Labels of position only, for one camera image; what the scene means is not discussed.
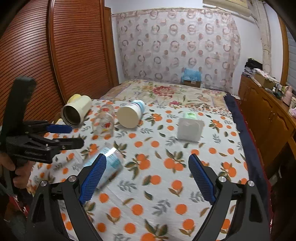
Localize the clear plastic cup blue label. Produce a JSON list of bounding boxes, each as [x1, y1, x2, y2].
[[82, 143, 123, 189]]

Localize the pink thermos bottle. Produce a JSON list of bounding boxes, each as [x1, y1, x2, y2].
[[282, 85, 292, 106]]

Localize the cream tied window curtain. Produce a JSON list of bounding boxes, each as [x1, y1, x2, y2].
[[252, 1, 272, 74]]

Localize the blue plastic bag on box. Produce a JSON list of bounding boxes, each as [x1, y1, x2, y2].
[[181, 68, 202, 88]]

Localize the wooden slatted wardrobe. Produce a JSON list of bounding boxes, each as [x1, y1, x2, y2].
[[1, 1, 119, 121]]

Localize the grey window roller shutter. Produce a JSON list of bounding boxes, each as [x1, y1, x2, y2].
[[286, 28, 296, 90]]

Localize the white square plastic container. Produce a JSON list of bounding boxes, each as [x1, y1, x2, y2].
[[177, 112, 205, 142]]

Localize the white air conditioner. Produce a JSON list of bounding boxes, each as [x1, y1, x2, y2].
[[203, 0, 251, 17]]

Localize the cream steel-lined mug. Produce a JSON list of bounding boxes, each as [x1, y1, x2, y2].
[[61, 94, 92, 127]]

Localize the stack of dark clothes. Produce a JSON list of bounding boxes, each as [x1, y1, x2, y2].
[[244, 58, 263, 76]]

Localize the cardboard box on sideboard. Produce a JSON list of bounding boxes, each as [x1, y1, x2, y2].
[[253, 70, 275, 90]]

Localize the floral bed blanket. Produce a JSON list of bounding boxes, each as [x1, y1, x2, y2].
[[101, 80, 227, 109]]

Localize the patterned lace wall curtain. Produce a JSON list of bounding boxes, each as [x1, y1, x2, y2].
[[113, 8, 241, 92]]

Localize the wooden sideboard cabinet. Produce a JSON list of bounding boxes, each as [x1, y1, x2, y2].
[[238, 75, 295, 173]]

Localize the white paper cup blue stripes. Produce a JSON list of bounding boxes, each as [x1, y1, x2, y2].
[[116, 100, 145, 129]]

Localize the dark blue blanket edge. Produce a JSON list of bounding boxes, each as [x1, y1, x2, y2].
[[224, 93, 273, 221]]

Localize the person's left hand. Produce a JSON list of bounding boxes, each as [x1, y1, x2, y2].
[[1, 153, 35, 189]]

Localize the clear glass flower print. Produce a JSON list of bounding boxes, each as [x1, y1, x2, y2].
[[92, 104, 115, 138]]

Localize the orange print tablecloth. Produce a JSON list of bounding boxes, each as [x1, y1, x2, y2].
[[27, 100, 249, 240]]

